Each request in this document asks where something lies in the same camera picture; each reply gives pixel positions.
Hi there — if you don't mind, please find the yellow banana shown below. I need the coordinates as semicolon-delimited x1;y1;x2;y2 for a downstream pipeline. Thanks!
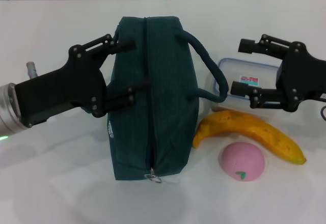
192;108;307;165

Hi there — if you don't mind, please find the pink toy peach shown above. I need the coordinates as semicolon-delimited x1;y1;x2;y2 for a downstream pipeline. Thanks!
220;142;265;183

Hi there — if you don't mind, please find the left wrist metal connector plug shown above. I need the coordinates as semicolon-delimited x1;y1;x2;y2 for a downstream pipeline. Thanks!
26;61;38;80

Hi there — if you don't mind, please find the metal zipper pull ring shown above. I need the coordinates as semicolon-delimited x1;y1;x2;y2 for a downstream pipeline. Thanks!
144;167;163;184

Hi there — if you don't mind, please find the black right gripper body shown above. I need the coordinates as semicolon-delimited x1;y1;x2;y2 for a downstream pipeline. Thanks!
276;42;326;113

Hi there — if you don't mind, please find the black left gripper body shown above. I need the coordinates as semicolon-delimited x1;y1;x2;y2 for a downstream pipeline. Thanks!
14;44;109;129

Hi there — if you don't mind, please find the dark teal lunch bag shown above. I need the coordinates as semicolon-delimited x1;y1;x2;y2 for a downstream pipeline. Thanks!
84;16;229;182

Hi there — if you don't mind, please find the clear plastic food container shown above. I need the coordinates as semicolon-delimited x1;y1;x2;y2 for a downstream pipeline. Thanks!
206;58;281;113

